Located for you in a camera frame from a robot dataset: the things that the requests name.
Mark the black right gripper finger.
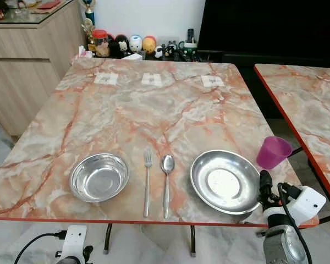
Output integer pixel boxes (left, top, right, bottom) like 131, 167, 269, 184
259, 170, 274, 206

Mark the purple plastic cup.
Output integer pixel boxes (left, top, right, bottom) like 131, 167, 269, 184
256, 136, 293, 170

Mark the large steel plate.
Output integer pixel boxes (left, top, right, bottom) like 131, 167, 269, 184
190, 150, 262, 216

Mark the small steel bowl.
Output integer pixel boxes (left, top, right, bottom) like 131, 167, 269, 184
69, 153, 130, 203

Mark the steel fork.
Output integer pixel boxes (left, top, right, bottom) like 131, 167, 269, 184
142, 147, 153, 218

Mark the marble table with red edge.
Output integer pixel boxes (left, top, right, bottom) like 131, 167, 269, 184
254, 63, 330, 213

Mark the steel spoon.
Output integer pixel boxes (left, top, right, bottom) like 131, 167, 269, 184
161, 155, 175, 219

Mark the white paper tag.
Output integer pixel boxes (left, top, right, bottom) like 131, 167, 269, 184
93, 73, 119, 86
201, 75, 225, 89
141, 73, 163, 87

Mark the marble pattern table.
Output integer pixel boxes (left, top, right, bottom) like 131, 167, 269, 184
0, 57, 320, 256

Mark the dark green mug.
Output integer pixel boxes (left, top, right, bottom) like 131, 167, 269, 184
179, 41, 199, 61

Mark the black television screen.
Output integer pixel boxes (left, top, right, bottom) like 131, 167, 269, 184
197, 0, 330, 61

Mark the yellow egg toy figure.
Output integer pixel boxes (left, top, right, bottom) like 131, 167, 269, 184
142, 36, 157, 55

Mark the small white box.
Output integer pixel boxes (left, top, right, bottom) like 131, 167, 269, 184
122, 53, 144, 61

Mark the white egg toy figure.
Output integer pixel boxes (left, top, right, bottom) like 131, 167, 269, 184
129, 35, 143, 54

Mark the black round toy figure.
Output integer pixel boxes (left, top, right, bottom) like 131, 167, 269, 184
110, 34, 130, 59

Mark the light wooden cabinet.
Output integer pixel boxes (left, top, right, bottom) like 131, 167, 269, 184
0, 0, 87, 138

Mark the clear jar with red lid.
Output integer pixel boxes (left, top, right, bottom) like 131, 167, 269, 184
92, 29, 111, 58

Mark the gold and blue trophy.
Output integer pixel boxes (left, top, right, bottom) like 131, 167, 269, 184
80, 0, 98, 51

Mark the flat red item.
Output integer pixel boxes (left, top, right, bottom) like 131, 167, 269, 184
37, 0, 62, 10

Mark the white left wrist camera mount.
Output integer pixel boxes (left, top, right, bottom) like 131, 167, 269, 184
56, 224, 88, 262

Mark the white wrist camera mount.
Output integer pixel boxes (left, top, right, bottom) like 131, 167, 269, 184
263, 186, 327, 227
56, 224, 88, 262

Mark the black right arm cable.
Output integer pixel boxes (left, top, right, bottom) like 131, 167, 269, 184
277, 183, 312, 264

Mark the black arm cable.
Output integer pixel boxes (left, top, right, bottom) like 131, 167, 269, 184
13, 231, 67, 264
277, 183, 312, 264

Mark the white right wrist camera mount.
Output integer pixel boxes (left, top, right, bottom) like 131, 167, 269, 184
263, 186, 327, 227

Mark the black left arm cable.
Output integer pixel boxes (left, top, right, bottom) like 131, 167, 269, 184
13, 231, 67, 264

